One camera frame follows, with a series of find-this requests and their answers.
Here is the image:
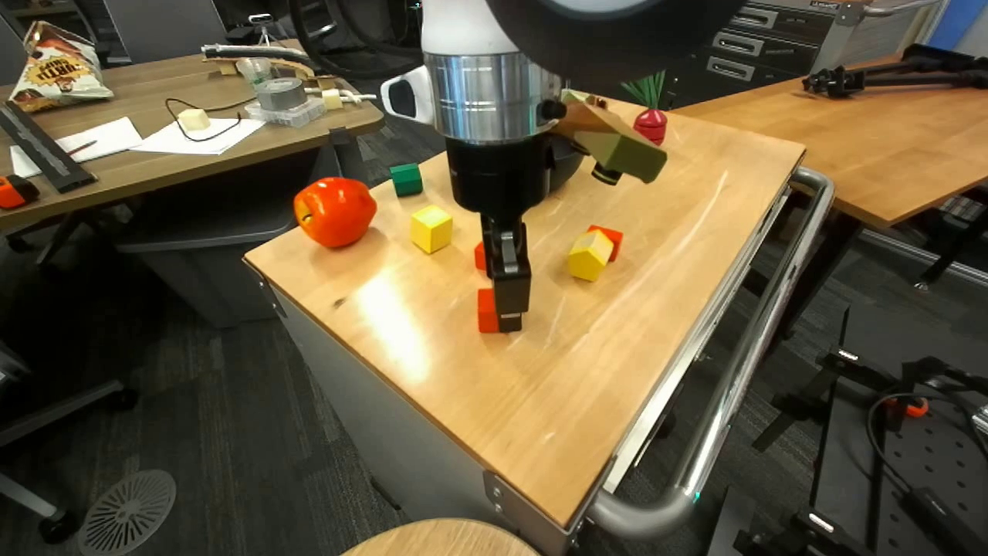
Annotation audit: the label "yellow wooden block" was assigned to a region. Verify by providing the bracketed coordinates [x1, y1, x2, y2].
[566, 228, 617, 285]

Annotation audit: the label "grey office chair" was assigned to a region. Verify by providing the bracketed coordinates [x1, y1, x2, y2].
[103, 0, 232, 62]

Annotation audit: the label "curved white black device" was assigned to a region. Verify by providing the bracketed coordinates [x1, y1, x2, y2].
[197, 40, 334, 77]

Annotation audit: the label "black office chair base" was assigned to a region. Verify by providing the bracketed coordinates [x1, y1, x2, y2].
[0, 338, 139, 546]

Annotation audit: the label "white power adapter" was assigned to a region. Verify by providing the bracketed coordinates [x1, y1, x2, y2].
[175, 104, 217, 135]

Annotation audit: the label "yellow wooden cube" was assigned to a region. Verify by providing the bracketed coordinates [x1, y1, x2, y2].
[408, 203, 456, 259]

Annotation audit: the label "orange wooden block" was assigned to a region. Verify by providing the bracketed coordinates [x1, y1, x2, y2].
[476, 287, 503, 338]
[585, 223, 627, 264]

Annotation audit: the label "round grey floor disc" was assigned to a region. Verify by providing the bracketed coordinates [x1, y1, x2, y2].
[74, 469, 179, 556]

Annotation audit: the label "green wooden block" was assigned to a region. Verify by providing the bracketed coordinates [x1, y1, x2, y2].
[386, 160, 427, 200]

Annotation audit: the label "grey metal tool cart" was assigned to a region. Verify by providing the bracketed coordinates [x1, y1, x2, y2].
[241, 166, 837, 556]

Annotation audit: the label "red toy radish green leaves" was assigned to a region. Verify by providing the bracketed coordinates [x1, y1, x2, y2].
[620, 67, 673, 147]

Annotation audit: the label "small orange object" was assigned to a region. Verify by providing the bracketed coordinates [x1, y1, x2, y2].
[0, 176, 44, 215]

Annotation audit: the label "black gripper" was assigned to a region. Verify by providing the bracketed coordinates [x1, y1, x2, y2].
[443, 129, 554, 338]

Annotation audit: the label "wrist camera with beige mount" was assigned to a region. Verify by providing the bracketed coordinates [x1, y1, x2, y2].
[552, 89, 669, 190]

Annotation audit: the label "chips bag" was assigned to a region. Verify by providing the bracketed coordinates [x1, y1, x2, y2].
[5, 18, 117, 113]

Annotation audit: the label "grey tape roll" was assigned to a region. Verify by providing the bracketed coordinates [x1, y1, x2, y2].
[251, 74, 314, 129]

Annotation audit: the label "brown wooden desk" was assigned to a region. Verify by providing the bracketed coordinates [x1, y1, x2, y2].
[0, 50, 386, 242]

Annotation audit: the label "black drawer cabinet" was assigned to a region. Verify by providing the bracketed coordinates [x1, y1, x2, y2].
[675, 0, 934, 112]

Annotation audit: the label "light wooden table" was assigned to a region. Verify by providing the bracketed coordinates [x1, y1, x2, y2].
[673, 53, 988, 231]

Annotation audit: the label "steel cart handle bar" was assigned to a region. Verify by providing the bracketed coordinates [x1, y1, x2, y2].
[585, 166, 837, 545]

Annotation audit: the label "orange clamp handle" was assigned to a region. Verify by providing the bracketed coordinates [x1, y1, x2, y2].
[881, 392, 934, 422]

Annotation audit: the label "white paper sheet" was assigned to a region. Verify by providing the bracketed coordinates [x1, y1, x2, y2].
[129, 113, 267, 160]
[5, 113, 145, 182]

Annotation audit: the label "black metal stand frame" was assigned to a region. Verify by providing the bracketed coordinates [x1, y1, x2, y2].
[719, 307, 988, 556]

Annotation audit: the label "black folded tripod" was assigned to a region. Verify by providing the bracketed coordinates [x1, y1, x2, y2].
[798, 43, 988, 103]

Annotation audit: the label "round wooden stool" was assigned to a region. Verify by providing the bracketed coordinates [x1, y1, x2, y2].
[342, 516, 541, 556]

